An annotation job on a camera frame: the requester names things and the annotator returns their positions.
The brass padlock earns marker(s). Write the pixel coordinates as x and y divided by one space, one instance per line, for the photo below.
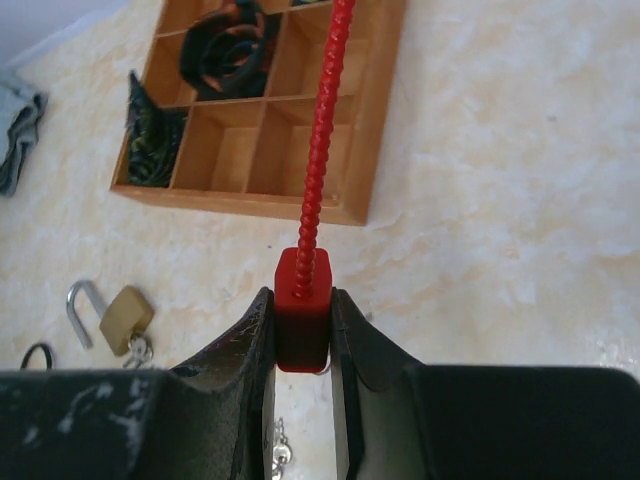
125 317

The black cable lock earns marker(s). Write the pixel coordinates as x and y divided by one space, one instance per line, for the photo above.
39 355

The red cable lock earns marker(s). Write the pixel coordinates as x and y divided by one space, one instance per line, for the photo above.
303 277

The silver key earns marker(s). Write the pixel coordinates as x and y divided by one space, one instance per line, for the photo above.
141 352
282 453

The blue folded cloth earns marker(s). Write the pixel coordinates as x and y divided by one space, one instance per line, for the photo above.
22 107

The wooden compartment tray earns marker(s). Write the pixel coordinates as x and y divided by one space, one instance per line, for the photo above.
249 156

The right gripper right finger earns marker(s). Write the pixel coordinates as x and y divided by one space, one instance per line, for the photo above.
398 418

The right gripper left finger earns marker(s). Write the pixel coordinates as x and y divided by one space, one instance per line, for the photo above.
210 417

